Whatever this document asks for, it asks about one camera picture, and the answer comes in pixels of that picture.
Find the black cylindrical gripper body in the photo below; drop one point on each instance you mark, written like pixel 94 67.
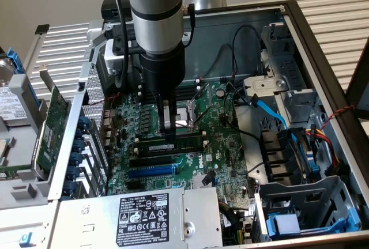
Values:
pixel 162 70

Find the green RAM stick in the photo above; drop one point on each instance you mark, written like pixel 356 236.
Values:
pixel 14 172
pixel 187 143

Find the CPU socket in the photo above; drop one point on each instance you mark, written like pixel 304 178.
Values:
pixel 184 115

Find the thin metal locking lever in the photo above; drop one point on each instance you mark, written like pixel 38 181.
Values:
pixel 203 115

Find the long black expansion slot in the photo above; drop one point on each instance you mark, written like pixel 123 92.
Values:
pixel 150 162

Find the blue expansion slot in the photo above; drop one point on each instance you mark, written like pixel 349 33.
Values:
pixel 150 172

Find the green Dell motherboard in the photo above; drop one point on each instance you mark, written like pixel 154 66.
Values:
pixel 227 145

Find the grey metal PC case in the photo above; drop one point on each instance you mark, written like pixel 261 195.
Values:
pixel 219 30

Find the silver finned heat sink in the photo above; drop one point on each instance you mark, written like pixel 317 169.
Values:
pixel 199 183

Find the short black expansion slot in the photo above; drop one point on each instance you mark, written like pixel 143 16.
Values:
pixel 134 185

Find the blue card retention clip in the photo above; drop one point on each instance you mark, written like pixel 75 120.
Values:
pixel 84 122
pixel 80 134
pixel 76 159
pixel 69 187
pixel 78 146
pixel 74 173

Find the black box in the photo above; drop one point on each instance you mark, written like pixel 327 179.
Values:
pixel 113 7

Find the green graphics card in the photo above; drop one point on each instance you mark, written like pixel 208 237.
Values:
pixel 52 133

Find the silver power supply unit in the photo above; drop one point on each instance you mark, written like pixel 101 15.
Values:
pixel 101 223

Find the silver metal drive cage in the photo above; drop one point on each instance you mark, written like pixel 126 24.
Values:
pixel 288 67

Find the black table corner cap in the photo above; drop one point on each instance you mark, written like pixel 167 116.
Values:
pixel 42 29

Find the blue disk carrier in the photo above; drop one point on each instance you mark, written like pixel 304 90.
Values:
pixel 285 223

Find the grey disk bay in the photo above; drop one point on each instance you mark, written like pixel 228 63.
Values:
pixel 331 194

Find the blue release button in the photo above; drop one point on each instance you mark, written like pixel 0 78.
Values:
pixel 26 240

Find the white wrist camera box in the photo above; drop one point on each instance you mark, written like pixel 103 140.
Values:
pixel 111 58

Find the hard disk with blue bracket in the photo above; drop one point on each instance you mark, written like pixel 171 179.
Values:
pixel 11 99

